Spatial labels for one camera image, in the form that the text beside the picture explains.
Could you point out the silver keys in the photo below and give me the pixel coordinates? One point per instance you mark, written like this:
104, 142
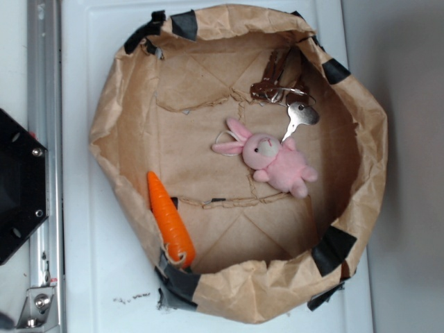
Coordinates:
299, 104

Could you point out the white tray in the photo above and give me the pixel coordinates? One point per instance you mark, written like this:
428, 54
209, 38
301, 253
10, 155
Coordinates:
110, 285

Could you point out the brown paper bag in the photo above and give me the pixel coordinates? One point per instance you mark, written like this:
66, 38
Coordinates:
259, 252

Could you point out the orange plastic carrot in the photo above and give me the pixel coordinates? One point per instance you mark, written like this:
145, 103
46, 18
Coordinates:
176, 239

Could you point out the aluminium frame rail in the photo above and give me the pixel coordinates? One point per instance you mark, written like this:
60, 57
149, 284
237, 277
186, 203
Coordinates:
44, 305

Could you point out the pink plush bunny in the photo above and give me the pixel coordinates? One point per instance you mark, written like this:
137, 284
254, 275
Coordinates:
277, 163

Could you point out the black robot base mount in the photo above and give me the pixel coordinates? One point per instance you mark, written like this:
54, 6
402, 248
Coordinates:
23, 186

